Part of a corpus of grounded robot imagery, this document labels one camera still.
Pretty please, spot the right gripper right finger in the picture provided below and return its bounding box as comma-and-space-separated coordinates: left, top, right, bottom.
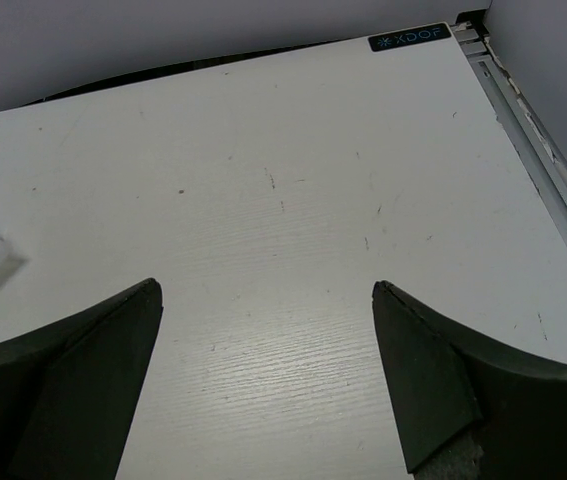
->
372, 281, 567, 479

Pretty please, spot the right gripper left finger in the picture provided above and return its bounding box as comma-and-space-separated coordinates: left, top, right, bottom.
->
0, 278, 163, 479

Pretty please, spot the right corner logo sticker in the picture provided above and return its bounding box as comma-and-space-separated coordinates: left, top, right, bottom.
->
368, 23, 452, 52

